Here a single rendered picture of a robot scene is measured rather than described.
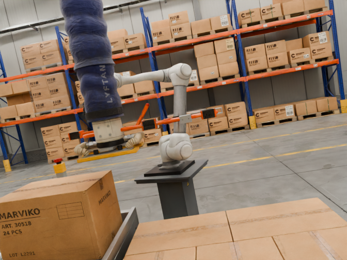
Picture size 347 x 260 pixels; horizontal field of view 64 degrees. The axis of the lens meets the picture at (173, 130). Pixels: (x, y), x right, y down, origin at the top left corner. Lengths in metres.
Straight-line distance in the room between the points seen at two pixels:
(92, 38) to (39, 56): 8.40
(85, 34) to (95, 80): 0.25
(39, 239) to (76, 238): 0.22
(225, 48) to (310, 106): 3.11
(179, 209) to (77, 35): 1.53
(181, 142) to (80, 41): 1.01
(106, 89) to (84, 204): 0.64
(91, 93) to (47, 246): 0.89
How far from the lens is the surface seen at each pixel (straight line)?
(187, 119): 1.62
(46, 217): 1.77
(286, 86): 10.55
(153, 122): 1.62
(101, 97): 1.61
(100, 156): 1.61
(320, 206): 1.95
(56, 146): 9.98
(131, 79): 2.11
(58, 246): 1.81
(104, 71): 1.64
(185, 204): 2.38
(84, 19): 1.68
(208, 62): 8.82
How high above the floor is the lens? 1.34
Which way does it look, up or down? 6 degrees down
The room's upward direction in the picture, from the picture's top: 11 degrees counter-clockwise
